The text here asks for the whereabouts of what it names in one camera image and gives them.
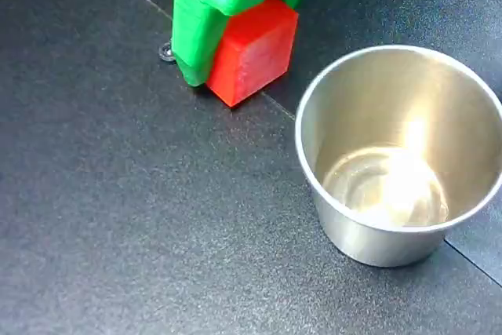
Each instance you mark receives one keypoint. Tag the stainless steel cup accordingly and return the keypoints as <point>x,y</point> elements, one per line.
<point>364,229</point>

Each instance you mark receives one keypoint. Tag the red cube block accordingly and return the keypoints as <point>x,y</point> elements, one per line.
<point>251,60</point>

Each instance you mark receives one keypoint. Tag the black flat screwed plate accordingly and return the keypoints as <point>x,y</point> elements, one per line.
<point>165,52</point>

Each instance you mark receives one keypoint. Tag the black table mat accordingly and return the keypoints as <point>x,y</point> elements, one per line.
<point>117,213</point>

